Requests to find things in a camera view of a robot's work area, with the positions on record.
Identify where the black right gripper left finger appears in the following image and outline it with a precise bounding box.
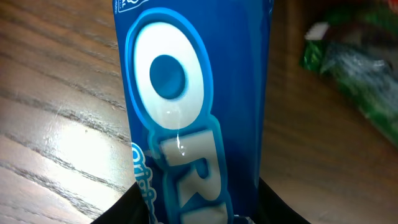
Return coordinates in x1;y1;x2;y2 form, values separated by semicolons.
91;183;149;224

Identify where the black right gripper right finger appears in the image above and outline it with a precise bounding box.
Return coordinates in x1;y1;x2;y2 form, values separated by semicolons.
256;178;310;224

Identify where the blue Oreo pack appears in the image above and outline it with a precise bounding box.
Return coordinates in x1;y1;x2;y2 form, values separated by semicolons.
112;0;273;223

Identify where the green red KitKat bar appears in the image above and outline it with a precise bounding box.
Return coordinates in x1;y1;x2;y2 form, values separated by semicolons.
301;2;397;144

